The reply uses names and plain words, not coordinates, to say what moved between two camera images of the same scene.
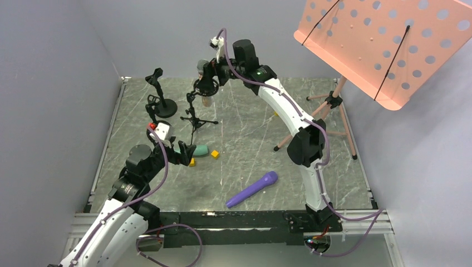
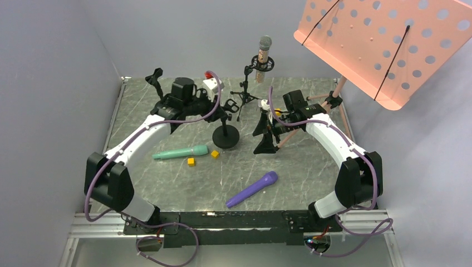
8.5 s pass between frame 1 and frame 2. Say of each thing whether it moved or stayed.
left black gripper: moved
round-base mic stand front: moved
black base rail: stayed
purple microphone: stayed
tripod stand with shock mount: moved
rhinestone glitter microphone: moved
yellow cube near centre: stayed
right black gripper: moved
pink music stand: stayed
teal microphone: stayed
